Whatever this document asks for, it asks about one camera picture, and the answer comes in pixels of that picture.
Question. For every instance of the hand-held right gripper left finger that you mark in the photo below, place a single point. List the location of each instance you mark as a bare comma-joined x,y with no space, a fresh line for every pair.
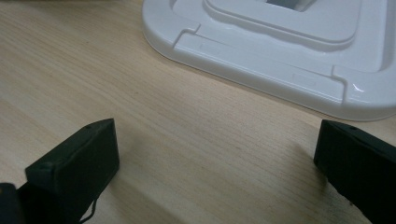
74,168

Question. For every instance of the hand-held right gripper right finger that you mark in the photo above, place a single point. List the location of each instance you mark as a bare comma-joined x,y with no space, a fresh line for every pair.
358,168

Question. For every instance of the white lidded plastic container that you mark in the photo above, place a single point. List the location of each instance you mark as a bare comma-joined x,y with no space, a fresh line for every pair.
264,56

